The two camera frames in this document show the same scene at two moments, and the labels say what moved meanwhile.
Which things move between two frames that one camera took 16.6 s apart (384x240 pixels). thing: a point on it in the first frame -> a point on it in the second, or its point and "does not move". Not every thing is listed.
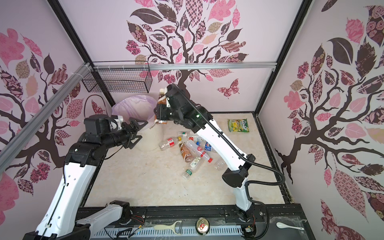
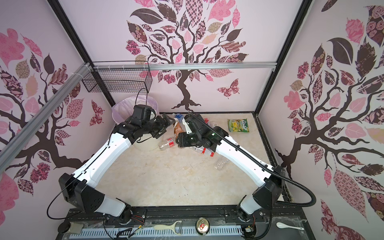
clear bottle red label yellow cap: [169, 143] does not move
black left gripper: [131, 135] -> [162, 124]
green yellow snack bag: [238, 125] does not move
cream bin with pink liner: [141, 108] does not move
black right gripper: [162, 112] -> [182, 140]
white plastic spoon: [280, 225] does not move
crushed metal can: [202, 225] does not move
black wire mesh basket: [119, 76] does not move
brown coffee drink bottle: [187, 156] -> [178, 128]
